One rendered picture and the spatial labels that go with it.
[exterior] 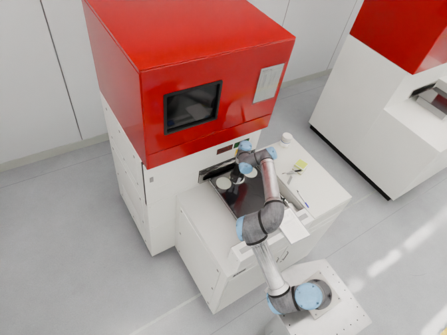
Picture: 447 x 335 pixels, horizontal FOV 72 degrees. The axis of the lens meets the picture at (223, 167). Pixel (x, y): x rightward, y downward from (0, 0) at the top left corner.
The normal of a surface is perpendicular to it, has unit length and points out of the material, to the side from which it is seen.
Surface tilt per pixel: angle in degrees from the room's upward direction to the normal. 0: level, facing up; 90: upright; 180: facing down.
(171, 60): 0
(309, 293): 34
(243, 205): 0
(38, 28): 90
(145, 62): 0
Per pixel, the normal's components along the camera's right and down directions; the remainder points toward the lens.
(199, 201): 0.13, -0.64
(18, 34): 0.53, 0.69
